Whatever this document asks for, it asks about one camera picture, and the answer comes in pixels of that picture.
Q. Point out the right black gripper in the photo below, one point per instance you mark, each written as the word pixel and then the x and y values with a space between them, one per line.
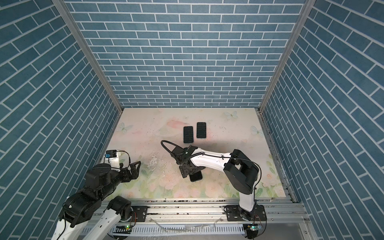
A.
pixel 184 171

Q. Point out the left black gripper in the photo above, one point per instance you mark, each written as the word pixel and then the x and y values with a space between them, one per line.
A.
pixel 127 177

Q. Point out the white phone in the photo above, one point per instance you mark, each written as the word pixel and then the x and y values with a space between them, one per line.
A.
pixel 196 177

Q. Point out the aluminium front rail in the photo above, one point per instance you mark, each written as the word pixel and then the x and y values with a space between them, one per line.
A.
pixel 206 211

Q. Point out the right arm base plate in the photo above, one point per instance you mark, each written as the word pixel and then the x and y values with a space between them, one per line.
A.
pixel 235 213

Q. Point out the blue phone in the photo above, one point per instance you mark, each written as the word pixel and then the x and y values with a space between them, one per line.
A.
pixel 201 130

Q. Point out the white slotted cable duct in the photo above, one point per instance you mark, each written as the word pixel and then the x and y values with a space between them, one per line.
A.
pixel 173 230

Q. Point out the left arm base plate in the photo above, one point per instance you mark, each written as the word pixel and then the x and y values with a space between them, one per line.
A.
pixel 139 213

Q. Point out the black phone screen up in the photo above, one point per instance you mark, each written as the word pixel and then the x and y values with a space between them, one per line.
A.
pixel 188 135

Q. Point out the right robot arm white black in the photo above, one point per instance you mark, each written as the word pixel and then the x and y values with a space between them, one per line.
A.
pixel 239 169

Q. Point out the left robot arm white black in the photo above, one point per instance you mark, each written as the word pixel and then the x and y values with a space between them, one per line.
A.
pixel 101 181

